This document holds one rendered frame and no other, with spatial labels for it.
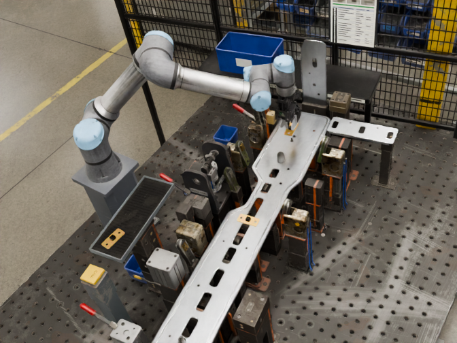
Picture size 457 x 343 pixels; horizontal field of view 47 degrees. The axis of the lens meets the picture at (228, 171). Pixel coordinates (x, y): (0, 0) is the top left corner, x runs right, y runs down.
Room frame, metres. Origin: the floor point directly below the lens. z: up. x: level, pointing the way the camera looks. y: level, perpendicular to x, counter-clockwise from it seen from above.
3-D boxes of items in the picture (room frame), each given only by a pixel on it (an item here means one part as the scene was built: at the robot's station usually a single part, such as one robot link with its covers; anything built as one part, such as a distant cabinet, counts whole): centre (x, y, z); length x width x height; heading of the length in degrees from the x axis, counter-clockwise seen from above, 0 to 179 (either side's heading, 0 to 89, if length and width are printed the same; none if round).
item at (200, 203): (1.36, 0.14, 0.89); 0.13 x 0.11 x 0.38; 56
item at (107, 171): (1.61, 0.50, 1.15); 0.15 x 0.15 x 0.10
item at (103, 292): (1.06, 0.51, 0.92); 0.08 x 0.08 x 0.44; 56
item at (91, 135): (1.62, 0.50, 1.27); 0.13 x 0.12 x 0.14; 172
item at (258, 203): (1.43, -0.14, 0.84); 0.12 x 0.05 x 0.29; 56
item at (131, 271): (1.35, 0.45, 0.74); 0.11 x 0.10 x 0.09; 146
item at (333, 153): (1.50, -0.44, 0.87); 0.12 x 0.09 x 0.35; 56
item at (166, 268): (1.10, 0.28, 0.90); 0.13 x 0.10 x 0.41; 56
